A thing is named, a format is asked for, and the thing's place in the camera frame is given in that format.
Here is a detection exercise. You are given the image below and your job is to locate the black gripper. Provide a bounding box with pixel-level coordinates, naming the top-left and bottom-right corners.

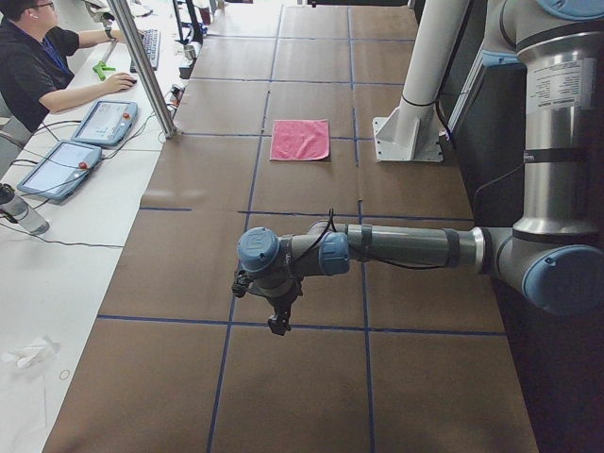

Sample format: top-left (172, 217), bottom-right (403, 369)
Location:
top-left (249, 278), bottom-right (303, 335)

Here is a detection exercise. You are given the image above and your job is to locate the pink towel with white edge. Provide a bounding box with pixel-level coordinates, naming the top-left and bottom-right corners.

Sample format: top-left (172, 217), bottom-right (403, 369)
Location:
top-left (270, 119), bottom-right (330, 161)

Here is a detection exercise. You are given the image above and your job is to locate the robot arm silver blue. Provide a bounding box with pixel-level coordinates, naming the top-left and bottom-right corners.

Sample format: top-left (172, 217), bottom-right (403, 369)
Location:
top-left (232, 1), bottom-right (603, 335)

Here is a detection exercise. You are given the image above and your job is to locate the crumpled white tissue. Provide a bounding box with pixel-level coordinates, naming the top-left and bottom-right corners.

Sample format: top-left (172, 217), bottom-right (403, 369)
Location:
top-left (1, 336), bottom-right (60, 369)

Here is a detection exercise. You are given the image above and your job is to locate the upper blue teach pendant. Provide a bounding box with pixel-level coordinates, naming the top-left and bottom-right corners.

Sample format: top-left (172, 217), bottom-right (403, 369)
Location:
top-left (72, 99), bottom-right (138, 146)

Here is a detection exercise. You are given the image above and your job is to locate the blue teach pendant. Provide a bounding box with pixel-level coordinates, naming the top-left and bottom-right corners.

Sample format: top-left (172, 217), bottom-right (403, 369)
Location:
top-left (17, 140), bottom-right (102, 201)
top-left (72, 99), bottom-right (138, 146)

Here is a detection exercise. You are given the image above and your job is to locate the lower blue teach pendant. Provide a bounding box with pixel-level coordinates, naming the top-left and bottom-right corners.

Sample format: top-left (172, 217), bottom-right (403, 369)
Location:
top-left (17, 140), bottom-right (102, 201)

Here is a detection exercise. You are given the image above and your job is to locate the metal cup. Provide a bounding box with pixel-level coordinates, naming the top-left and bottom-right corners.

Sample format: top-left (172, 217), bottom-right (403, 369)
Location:
top-left (183, 44), bottom-right (196, 60)

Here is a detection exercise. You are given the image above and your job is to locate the grey water bottle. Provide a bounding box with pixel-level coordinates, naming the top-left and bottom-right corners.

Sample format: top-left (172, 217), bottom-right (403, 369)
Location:
top-left (0, 183), bottom-right (49, 235)

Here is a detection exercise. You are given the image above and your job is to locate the black keyboard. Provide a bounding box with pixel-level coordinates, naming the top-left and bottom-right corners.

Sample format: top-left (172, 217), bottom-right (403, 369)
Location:
top-left (142, 29), bottom-right (160, 71)

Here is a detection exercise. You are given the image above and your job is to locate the green plastic tool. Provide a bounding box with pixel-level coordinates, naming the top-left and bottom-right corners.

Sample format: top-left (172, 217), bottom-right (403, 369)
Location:
top-left (92, 60), bottom-right (114, 81)

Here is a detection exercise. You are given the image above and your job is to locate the seated person in black shirt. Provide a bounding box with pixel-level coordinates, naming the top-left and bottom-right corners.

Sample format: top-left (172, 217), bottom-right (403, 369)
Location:
top-left (1, 1), bottom-right (135, 132)

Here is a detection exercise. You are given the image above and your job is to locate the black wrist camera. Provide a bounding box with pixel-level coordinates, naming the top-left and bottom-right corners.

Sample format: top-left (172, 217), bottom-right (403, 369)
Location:
top-left (231, 269), bottom-right (253, 298)

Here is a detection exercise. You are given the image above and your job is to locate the aluminium frame post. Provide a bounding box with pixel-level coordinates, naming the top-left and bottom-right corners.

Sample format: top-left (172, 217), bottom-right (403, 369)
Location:
top-left (108, 0), bottom-right (176, 140)

